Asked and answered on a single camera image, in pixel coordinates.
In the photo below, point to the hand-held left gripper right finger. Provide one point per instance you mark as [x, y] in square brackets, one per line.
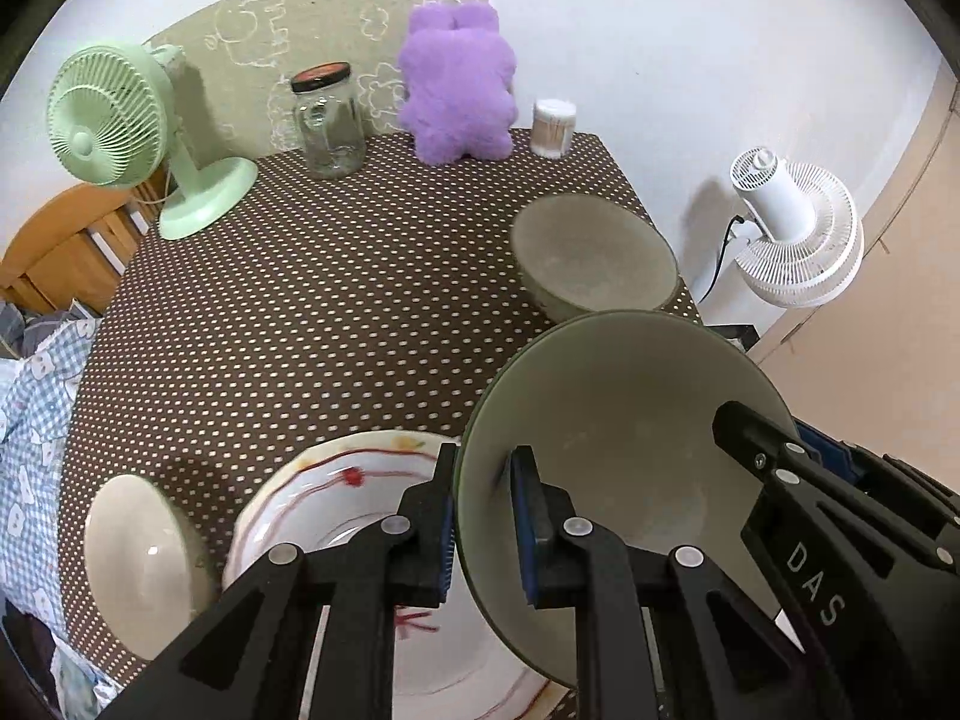
[521, 525]

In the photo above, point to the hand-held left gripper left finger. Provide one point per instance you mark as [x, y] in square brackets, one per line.
[448, 525]

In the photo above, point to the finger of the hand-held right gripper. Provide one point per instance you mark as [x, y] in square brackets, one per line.
[757, 446]
[832, 454]

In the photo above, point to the yellow floral plate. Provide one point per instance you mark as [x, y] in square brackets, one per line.
[390, 441]

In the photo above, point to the small cream floral bowl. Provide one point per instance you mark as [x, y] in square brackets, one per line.
[135, 547]
[622, 405]

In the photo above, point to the large grey speckled bowl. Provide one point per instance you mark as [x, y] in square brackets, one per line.
[592, 255]

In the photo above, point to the beige door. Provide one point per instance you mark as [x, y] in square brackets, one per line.
[915, 277]

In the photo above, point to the white standing fan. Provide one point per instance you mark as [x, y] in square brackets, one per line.
[795, 240]

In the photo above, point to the brown polka dot tablecloth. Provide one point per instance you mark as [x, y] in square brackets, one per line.
[300, 315]

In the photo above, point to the cotton swab container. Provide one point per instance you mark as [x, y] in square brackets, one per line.
[553, 131]

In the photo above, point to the glass jar with dark lid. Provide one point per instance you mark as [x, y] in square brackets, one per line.
[326, 135]

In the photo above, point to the blue checked printed blanket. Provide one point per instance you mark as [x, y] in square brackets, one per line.
[37, 420]

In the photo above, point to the purple plush toy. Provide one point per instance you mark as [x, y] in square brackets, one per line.
[457, 90]

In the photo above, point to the dark cloth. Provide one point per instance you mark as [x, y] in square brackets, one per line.
[22, 645]

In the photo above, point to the grey plaid pillow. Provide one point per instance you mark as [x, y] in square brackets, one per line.
[15, 330]

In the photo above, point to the wooden bed headboard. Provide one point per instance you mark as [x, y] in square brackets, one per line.
[52, 232]

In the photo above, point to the green desk fan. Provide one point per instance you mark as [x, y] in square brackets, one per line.
[105, 120]

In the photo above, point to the beige cartoon wall sheet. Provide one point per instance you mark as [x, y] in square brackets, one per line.
[300, 15]

